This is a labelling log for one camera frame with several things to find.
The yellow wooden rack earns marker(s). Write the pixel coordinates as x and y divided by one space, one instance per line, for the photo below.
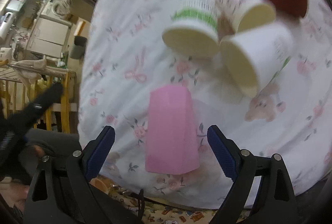
65 107

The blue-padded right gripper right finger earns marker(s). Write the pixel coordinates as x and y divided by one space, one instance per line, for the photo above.
275 200

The grey waste bin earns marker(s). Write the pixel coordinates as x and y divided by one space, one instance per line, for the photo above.
78 49

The white paper cup green leaves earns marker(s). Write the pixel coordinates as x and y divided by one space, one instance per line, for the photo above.
256 56

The pink floral paper cup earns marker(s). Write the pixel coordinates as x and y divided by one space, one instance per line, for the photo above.
243 15

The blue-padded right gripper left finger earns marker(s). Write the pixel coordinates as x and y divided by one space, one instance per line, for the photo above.
60 191

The floral white bed sheet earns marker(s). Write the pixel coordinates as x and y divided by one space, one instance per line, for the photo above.
126 59

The green-banded white paper cup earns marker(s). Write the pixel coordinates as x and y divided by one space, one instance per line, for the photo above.
193 29

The white washing machine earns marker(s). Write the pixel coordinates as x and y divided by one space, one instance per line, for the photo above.
49 11

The white kitchen cabinet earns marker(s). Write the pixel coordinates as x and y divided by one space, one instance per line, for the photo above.
47 38

